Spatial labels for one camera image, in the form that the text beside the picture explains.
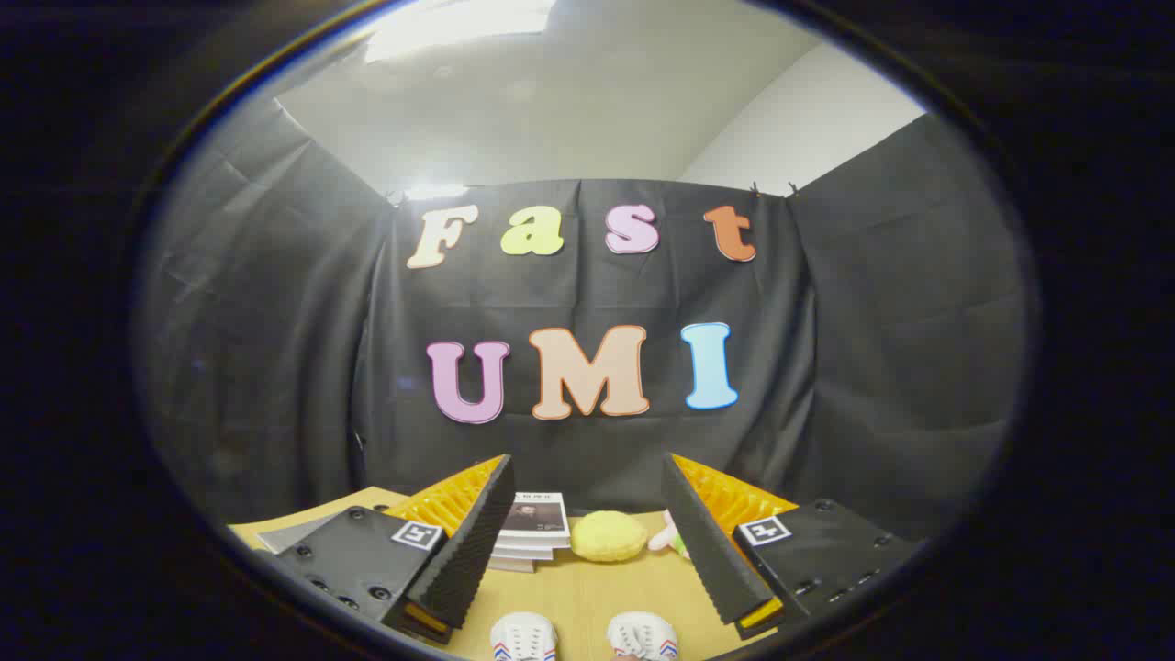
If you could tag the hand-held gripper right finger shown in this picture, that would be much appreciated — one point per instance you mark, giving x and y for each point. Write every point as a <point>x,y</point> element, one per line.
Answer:
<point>707,551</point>

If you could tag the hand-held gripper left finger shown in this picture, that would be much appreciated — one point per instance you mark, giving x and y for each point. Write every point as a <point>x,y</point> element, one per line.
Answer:
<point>473,551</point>

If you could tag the white sneaker shoe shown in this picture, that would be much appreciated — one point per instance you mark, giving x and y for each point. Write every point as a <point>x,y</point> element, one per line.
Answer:
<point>523,638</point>
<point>643,635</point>

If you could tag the thick brown-edged book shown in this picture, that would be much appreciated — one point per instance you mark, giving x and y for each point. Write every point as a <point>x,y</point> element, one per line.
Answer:
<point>512,564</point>

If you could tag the pink and green plush toy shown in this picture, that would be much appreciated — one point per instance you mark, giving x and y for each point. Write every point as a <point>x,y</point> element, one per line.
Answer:
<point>667,537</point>

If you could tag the plain white book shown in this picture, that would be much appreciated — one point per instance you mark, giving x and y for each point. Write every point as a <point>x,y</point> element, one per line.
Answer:
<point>523,549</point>

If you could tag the white book with portrait cover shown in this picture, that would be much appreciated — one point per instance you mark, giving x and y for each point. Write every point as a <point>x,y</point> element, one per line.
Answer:
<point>537,516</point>

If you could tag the yellow round plush toy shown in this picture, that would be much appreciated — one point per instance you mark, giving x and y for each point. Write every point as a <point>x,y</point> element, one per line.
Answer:
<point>609,535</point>

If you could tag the black backdrop cloth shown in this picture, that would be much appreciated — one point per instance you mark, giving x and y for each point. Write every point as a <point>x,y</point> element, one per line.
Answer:
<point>275,367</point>

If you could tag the ceiling light panel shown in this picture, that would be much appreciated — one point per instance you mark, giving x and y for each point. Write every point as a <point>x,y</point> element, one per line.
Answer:
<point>459,28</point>

